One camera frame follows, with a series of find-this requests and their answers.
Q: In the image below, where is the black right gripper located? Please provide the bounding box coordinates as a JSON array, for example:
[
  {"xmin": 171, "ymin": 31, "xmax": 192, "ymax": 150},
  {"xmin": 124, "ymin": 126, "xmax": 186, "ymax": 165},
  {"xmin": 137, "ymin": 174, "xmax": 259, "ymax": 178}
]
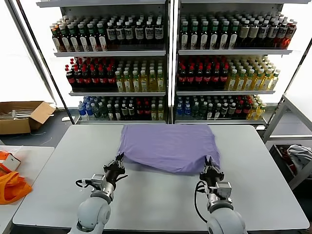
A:
[{"xmin": 199, "ymin": 157, "xmax": 224, "ymax": 188}]

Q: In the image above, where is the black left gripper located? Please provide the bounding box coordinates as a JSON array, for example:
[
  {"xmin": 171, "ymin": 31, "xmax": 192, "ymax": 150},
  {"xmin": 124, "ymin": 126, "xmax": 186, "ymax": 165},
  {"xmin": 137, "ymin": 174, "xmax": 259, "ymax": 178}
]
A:
[{"xmin": 103, "ymin": 155, "xmax": 126, "ymax": 187}]

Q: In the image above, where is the purple t-shirt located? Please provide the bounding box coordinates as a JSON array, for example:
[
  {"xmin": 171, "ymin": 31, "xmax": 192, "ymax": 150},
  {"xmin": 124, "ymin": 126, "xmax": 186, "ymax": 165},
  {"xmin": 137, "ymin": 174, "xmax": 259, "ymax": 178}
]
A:
[{"xmin": 116, "ymin": 123, "xmax": 222, "ymax": 175}]

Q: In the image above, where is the black storage bin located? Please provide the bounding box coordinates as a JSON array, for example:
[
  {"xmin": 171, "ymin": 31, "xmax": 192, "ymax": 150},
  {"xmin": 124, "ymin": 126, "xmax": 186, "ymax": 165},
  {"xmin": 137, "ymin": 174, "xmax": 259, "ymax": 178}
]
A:
[{"xmin": 270, "ymin": 144, "xmax": 312, "ymax": 183}]

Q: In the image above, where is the red garment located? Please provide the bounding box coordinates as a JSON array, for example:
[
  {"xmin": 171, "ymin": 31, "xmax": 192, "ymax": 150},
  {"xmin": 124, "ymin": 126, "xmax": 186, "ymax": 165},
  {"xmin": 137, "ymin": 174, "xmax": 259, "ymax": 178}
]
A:
[{"xmin": 280, "ymin": 146, "xmax": 297, "ymax": 176}]

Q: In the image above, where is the grey white garment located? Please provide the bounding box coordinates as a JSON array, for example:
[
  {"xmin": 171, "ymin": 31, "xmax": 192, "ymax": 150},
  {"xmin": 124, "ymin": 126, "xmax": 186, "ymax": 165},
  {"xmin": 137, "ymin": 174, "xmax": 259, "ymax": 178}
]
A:
[{"xmin": 287, "ymin": 145, "xmax": 312, "ymax": 171}]

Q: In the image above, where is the crumpled clear plastic wrap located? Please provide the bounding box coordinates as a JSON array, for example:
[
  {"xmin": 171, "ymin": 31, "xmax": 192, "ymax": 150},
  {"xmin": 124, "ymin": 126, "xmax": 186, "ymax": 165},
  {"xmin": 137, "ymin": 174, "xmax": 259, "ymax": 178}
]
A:
[{"xmin": 7, "ymin": 145, "xmax": 24, "ymax": 156}]

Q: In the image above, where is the small white carton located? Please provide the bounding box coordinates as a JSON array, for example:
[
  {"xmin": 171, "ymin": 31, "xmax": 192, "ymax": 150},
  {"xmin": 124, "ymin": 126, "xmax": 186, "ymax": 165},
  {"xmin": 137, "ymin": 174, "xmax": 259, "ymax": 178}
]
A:
[{"xmin": 0, "ymin": 154, "xmax": 22, "ymax": 171}]

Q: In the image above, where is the orange fabric bag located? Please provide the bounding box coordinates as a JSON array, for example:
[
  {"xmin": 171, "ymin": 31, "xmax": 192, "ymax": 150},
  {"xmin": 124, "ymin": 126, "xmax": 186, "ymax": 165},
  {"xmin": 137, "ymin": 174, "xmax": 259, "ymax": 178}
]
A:
[{"xmin": 0, "ymin": 150, "xmax": 33, "ymax": 205}]

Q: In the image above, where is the brown cardboard box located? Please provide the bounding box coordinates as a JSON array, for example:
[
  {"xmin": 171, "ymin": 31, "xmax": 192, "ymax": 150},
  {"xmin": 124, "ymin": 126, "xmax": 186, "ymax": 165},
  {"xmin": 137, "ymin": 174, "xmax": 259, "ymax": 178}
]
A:
[{"xmin": 0, "ymin": 101, "xmax": 57, "ymax": 135}]

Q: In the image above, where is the grey metal shelf unit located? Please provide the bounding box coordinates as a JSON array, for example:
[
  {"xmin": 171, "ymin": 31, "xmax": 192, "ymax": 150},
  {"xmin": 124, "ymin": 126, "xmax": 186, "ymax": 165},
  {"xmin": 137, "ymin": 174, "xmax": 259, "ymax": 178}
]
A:
[
  {"xmin": 36, "ymin": 0, "xmax": 172, "ymax": 125},
  {"xmin": 173, "ymin": 0, "xmax": 312, "ymax": 127}
]

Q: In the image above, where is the white packing material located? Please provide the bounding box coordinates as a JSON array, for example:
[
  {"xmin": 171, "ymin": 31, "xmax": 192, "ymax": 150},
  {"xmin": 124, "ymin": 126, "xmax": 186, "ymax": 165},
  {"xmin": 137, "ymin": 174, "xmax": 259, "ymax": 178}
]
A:
[{"xmin": 0, "ymin": 109, "xmax": 37, "ymax": 120}]

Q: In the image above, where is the dark tea bottle green label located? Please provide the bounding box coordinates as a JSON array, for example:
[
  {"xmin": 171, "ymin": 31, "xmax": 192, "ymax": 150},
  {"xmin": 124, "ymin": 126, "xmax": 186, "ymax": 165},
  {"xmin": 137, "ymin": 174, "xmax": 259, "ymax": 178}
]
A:
[
  {"xmin": 67, "ymin": 23, "xmax": 79, "ymax": 53},
  {"xmin": 97, "ymin": 22, "xmax": 108, "ymax": 52},
  {"xmin": 229, "ymin": 20, "xmax": 240, "ymax": 49},
  {"xmin": 210, "ymin": 20, "xmax": 220, "ymax": 49},
  {"xmin": 77, "ymin": 23, "xmax": 89, "ymax": 52},
  {"xmin": 219, "ymin": 20, "xmax": 230, "ymax": 49},
  {"xmin": 87, "ymin": 23, "xmax": 98, "ymax": 52},
  {"xmin": 59, "ymin": 24, "xmax": 70, "ymax": 53},
  {"xmin": 189, "ymin": 21, "xmax": 200, "ymax": 49},
  {"xmin": 199, "ymin": 21, "xmax": 210, "ymax": 49},
  {"xmin": 179, "ymin": 21, "xmax": 190, "ymax": 49}
]

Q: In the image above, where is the dark bottle blue-white label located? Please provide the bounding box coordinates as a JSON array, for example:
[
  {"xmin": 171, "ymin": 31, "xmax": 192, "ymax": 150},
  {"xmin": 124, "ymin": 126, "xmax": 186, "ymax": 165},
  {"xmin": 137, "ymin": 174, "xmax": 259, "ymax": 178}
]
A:
[
  {"xmin": 276, "ymin": 20, "xmax": 288, "ymax": 48},
  {"xmin": 135, "ymin": 21, "xmax": 145, "ymax": 46},
  {"xmin": 154, "ymin": 20, "xmax": 164, "ymax": 45},
  {"xmin": 144, "ymin": 20, "xmax": 155, "ymax": 46},
  {"xmin": 258, "ymin": 20, "xmax": 269, "ymax": 47},
  {"xmin": 267, "ymin": 20, "xmax": 279, "ymax": 47},
  {"xmin": 124, "ymin": 21, "xmax": 134, "ymax": 46},
  {"xmin": 115, "ymin": 21, "xmax": 125, "ymax": 46},
  {"xmin": 106, "ymin": 21, "xmax": 117, "ymax": 46}
]

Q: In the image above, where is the dark bottle beige label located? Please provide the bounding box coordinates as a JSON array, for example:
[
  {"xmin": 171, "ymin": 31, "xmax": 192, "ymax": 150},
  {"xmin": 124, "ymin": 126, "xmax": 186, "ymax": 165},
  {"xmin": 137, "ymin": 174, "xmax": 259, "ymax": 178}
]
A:
[
  {"xmin": 238, "ymin": 20, "xmax": 251, "ymax": 47},
  {"xmin": 248, "ymin": 20, "xmax": 259, "ymax": 47}
]

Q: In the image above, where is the brown tea bottle white label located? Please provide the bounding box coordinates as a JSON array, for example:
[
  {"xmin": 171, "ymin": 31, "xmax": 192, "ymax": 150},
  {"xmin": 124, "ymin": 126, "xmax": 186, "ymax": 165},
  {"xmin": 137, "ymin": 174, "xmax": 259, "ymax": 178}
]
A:
[{"xmin": 51, "ymin": 25, "xmax": 61, "ymax": 53}]

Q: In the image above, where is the red drink bottle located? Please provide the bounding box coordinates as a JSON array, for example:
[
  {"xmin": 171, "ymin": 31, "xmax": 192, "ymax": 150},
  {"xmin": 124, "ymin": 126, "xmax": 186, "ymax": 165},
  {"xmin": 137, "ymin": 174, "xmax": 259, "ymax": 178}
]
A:
[{"xmin": 284, "ymin": 21, "xmax": 297, "ymax": 49}]

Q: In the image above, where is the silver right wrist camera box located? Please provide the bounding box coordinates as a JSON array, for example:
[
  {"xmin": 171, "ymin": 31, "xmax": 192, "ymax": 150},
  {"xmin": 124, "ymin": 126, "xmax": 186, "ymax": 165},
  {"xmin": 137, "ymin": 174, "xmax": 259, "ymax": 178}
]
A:
[{"xmin": 215, "ymin": 180, "xmax": 234, "ymax": 199}]

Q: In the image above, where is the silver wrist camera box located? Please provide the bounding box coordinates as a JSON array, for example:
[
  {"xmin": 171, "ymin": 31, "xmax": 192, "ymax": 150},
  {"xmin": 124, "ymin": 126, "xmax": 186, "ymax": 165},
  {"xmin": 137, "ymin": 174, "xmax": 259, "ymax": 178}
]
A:
[
  {"xmin": 90, "ymin": 173, "xmax": 106, "ymax": 190},
  {"xmin": 215, "ymin": 180, "xmax": 234, "ymax": 199}
]

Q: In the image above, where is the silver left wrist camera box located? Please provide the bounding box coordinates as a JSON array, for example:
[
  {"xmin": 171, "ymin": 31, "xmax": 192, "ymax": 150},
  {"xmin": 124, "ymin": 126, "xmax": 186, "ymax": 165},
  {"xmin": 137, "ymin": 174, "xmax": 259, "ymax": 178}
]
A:
[{"xmin": 90, "ymin": 173, "xmax": 106, "ymax": 190}]

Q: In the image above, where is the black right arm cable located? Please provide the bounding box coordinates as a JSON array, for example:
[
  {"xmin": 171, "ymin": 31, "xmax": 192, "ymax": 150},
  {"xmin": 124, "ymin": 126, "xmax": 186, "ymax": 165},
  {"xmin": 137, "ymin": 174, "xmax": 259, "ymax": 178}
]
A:
[{"xmin": 194, "ymin": 180, "xmax": 210, "ymax": 224}]

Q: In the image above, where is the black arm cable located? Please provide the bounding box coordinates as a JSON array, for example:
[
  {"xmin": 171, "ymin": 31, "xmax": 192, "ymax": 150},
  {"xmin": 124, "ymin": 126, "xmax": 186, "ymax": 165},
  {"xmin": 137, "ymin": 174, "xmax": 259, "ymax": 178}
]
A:
[
  {"xmin": 75, "ymin": 179, "xmax": 92, "ymax": 190},
  {"xmin": 194, "ymin": 180, "xmax": 210, "ymax": 224}
]

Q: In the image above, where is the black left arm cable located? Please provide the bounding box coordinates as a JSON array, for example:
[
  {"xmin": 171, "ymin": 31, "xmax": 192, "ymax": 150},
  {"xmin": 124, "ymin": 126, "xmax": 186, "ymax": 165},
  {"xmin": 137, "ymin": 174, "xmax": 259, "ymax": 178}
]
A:
[{"xmin": 75, "ymin": 179, "xmax": 92, "ymax": 190}]

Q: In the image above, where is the grey metal frame cart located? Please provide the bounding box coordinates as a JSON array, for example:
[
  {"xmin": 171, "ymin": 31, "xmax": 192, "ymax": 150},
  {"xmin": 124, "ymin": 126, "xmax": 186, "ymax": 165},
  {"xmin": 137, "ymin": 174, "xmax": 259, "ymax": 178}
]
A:
[{"xmin": 262, "ymin": 94, "xmax": 312, "ymax": 191}]

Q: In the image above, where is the dark slanted frame post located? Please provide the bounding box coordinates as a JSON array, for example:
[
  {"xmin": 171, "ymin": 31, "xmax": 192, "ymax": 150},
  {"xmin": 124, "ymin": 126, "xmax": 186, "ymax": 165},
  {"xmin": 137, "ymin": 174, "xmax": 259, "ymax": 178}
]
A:
[
  {"xmin": 264, "ymin": 39, "xmax": 312, "ymax": 134},
  {"xmin": 16, "ymin": 0, "xmax": 76, "ymax": 125}
]

